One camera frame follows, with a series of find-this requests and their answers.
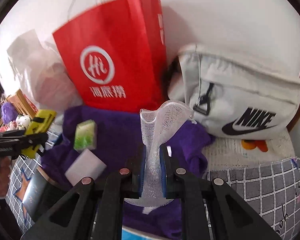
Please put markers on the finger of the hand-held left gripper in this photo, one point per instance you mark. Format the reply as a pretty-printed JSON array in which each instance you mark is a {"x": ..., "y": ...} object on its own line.
[{"x": 22, "y": 138}]

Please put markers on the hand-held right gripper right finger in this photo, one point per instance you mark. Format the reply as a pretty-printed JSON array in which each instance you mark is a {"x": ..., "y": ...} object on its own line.
[{"x": 164, "y": 172}]

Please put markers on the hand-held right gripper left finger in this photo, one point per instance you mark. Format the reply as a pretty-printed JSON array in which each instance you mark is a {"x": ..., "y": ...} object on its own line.
[{"x": 141, "y": 172}]

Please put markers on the yellow black pouch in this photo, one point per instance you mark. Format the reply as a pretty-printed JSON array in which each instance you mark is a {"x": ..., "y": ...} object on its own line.
[{"x": 42, "y": 123}]

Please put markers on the purple towel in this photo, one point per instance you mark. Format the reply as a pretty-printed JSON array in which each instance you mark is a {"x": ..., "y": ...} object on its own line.
[{"x": 185, "y": 145}]

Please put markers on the white mesh bag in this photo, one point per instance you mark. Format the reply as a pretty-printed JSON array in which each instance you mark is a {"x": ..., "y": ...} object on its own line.
[{"x": 152, "y": 135}]

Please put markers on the white sponge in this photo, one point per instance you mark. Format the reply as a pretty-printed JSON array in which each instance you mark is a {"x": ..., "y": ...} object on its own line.
[{"x": 86, "y": 167}]

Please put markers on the green tissue pack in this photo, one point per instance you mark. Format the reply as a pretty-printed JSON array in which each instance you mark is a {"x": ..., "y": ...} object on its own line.
[{"x": 85, "y": 135}]

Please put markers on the person's left hand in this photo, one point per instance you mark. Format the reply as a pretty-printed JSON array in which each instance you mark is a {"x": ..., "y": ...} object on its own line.
[{"x": 1, "y": 177}]

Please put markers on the purple plush toy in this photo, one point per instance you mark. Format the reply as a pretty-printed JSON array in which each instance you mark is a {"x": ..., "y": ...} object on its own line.
[{"x": 9, "y": 112}]

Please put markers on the black spotted white pillow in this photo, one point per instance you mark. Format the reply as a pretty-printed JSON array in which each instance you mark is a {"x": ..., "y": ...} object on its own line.
[{"x": 23, "y": 122}]

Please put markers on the floral quilt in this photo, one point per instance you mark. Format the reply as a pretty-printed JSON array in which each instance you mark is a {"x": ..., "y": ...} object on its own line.
[{"x": 5, "y": 127}]

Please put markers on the wooden headboard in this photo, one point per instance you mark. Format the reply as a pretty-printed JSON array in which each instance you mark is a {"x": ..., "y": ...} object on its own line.
[{"x": 20, "y": 100}]

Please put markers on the dark tea tin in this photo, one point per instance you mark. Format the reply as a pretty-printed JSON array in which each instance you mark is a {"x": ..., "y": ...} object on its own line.
[{"x": 37, "y": 195}]

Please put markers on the white plastic shopping bag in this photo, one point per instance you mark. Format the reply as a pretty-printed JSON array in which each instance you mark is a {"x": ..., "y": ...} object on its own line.
[{"x": 45, "y": 75}]

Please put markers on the blue tissue pack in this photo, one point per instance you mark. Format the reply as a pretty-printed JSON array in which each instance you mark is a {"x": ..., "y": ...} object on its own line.
[{"x": 140, "y": 235}]

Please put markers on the white fruit print table cover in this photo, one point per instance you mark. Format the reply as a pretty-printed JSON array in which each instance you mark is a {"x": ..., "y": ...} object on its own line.
[{"x": 237, "y": 152}]

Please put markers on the grey checked tablecloth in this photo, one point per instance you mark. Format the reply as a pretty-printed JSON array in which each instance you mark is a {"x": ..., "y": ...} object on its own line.
[{"x": 260, "y": 195}]

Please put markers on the grey waist bag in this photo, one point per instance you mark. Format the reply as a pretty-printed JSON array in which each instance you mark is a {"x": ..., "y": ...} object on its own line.
[{"x": 235, "y": 90}]

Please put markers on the red paper bag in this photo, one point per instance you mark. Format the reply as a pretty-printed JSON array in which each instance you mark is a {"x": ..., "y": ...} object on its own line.
[{"x": 120, "y": 42}]

